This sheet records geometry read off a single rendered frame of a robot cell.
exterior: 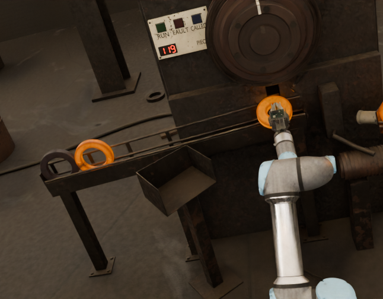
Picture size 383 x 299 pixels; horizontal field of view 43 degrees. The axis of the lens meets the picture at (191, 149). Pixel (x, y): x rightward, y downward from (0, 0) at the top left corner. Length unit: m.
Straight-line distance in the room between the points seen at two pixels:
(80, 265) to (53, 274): 0.16
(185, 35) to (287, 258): 1.07
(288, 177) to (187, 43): 0.85
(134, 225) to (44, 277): 0.59
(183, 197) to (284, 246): 0.59
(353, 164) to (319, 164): 0.57
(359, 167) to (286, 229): 0.68
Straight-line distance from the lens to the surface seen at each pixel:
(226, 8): 1.98
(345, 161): 2.20
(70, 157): 2.41
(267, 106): 2.20
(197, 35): 2.17
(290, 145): 1.98
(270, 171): 1.63
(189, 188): 2.08
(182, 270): 2.60
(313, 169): 1.62
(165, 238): 2.83
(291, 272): 1.63
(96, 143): 2.33
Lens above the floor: 1.76
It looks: 29 degrees down
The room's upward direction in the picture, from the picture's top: 17 degrees counter-clockwise
